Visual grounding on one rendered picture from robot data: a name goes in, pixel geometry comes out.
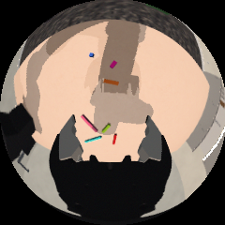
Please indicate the magenta rod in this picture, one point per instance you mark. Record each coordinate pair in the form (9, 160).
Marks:
(113, 64)

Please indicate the pink rod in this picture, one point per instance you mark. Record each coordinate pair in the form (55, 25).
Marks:
(89, 123)

